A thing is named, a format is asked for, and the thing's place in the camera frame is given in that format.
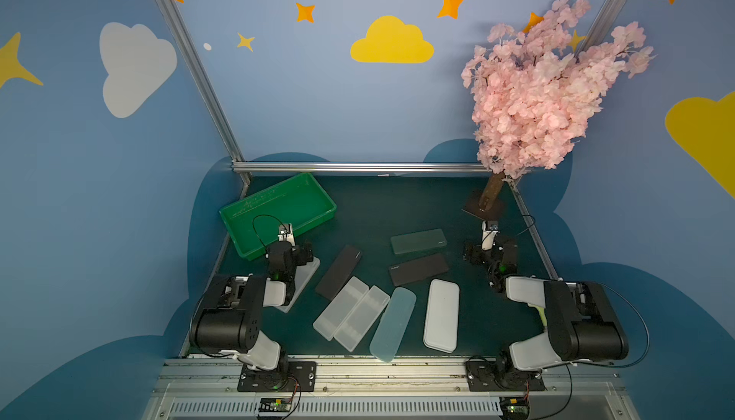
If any green plastic storage tray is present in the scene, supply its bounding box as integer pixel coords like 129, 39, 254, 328
219, 173, 337, 260

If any black pencil case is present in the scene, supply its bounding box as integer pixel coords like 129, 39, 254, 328
315, 245, 363, 301

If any white opaque pencil case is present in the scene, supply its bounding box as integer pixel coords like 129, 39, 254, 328
423, 279, 461, 353

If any dark green pencil case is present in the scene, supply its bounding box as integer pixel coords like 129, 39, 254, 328
390, 229, 447, 255

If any dark grey pencil case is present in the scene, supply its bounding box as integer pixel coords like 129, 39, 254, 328
389, 253, 449, 287

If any light teal frosted pencil case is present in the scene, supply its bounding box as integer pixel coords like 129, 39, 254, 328
369, 287, 417, 363

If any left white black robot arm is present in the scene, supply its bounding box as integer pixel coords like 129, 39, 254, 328
189, 224, 320, 372

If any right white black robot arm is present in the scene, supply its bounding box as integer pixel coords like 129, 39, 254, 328
463, 221, 630, 375

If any left small circuit board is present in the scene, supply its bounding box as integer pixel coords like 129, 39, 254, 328
256, 397, 292, 419

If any small circuit board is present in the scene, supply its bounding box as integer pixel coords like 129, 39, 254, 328
256, 397, 292, 419
500, 397, 529, 420

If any right small circuit board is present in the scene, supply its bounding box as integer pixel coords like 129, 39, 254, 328
500, 397, 529, 420

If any pink artificial blossom tree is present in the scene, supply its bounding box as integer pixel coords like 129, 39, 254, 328
461, 0, 654, 220

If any aluminium back frame bar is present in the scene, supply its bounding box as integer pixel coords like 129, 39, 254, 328
232, 161, 487, 175

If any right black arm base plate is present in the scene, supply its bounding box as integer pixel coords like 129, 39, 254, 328
464, 358, 546, 392

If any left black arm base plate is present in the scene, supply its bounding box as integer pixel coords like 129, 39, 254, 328
237, 361, 317, 393

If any aluminium front rail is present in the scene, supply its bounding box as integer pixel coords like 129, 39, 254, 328
142, 355, 639, 419

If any right aluminium frame post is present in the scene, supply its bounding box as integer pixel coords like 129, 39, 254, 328
576, 0, 627, 54

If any aluminium frame post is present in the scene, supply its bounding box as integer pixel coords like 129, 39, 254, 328
576, 0, 627, 54
155, 0, 252, 193

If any left aluminium frame post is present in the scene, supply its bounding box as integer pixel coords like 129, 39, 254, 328
155, 0, 252, 193

